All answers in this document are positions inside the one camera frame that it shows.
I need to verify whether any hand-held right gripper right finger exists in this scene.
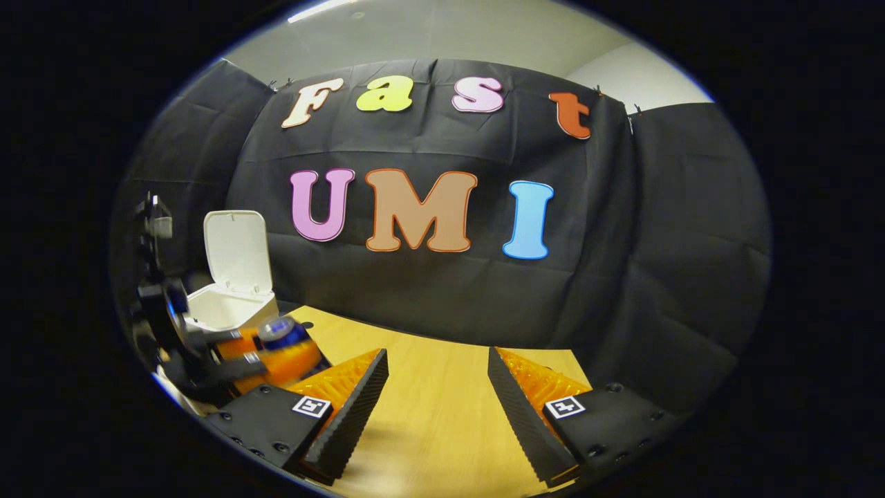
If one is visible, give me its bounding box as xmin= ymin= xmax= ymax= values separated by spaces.
xmin=486 ymin=346 xmax=689 ymax=488

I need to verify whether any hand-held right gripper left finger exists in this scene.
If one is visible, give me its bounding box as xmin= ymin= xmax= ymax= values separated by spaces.
xmin=203 ymin=348 xmax=389 ymax=487

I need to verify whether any blue pop can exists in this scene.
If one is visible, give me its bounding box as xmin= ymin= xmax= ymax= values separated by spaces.
xmin=257 ymin=316 xmax=331 ymax=371

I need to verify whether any white desktop garbage bin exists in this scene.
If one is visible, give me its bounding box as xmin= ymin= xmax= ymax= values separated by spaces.
xmin=183 ymin=210 xmax=281 ymax=333

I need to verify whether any wooden desktop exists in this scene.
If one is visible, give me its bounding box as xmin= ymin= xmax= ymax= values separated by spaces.
xmin=156 ymin=304 xmax=592 ymax=498

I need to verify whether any black backdrop cloth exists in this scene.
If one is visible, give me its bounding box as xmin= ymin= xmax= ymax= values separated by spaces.
xmin=111 ymin=57 xmax=773 ymax=416

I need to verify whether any ceiling light panel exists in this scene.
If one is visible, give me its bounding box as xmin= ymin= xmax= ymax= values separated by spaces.
xmin=287 ymin=0 xmax=360 ymax=24

